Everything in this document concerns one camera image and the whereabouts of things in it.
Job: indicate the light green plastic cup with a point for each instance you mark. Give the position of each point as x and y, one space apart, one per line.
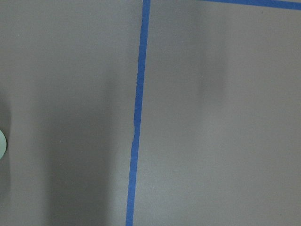
3 144

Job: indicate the brown paper table cover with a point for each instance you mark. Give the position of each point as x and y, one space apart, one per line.
220 140

